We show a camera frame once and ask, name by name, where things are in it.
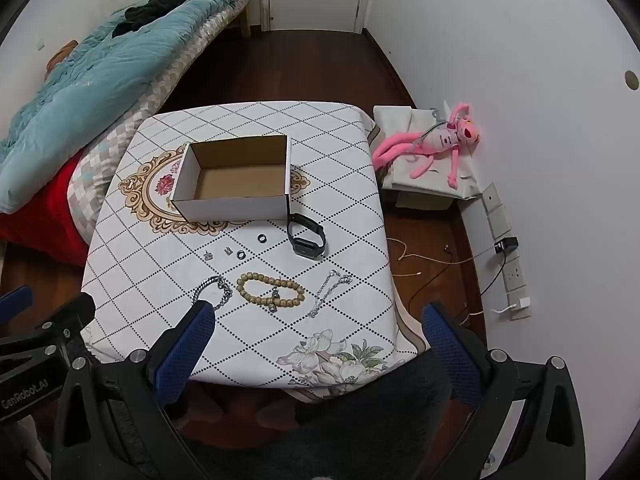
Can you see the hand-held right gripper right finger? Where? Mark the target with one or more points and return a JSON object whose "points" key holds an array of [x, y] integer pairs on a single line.
{"points": [[450, 355]]}

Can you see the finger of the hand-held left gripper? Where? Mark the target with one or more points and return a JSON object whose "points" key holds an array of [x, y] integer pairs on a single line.
{"points": [[70, 317], [15, 301]]}

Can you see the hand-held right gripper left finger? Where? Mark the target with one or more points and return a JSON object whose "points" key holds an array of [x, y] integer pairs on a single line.
{"points": [[184, 352]]}

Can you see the black smart watch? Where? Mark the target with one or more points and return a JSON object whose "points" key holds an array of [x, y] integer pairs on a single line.
{"points": [[306, 248]]}

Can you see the cardboard box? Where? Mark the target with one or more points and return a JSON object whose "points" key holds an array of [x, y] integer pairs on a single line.
{"points": [[235, 185]]}

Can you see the person's bare foot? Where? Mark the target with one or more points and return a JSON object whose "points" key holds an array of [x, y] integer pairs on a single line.
{"points": [[275, 414], [206, 406]]}

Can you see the red cloth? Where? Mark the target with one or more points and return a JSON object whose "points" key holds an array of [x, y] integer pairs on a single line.
{"points": [[45, 220]]}

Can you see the white charger plug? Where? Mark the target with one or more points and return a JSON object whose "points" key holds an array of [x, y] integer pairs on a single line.
{"points": [[522, 305]]}

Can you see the black charger plug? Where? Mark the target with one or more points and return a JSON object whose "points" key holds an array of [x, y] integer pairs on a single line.
{"points": [[506, 246]]}

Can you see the checkered bed sheet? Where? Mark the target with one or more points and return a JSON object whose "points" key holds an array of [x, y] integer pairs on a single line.
{"points": [[131, 130]]}

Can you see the pink plush toy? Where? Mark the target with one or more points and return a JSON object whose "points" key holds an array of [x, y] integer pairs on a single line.
{"points": [[440, 140]]}

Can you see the grey clothes hanger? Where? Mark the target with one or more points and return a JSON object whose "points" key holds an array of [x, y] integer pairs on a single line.
{"points": [[435, 119]]}

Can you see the light blue duvet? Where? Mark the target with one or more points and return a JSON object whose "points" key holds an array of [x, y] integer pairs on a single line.
{"points": [[100, 75]]}

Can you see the brown pillow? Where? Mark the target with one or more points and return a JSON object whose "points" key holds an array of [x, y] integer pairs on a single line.
{"points": [[60, 55]]}

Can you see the black clothes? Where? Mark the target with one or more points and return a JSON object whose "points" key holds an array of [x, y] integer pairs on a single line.
{"points": [[150, 10]]}

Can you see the wooden bed leg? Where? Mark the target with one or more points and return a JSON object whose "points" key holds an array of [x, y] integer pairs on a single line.
{"points": [[244, 20]]}

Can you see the white wall socket strip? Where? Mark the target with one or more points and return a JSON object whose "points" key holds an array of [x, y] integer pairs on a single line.
{"points": [[515, 275]]}

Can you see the round beige wall cap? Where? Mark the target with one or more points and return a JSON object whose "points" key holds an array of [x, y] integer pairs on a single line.
{"points": [[632, 80]]}

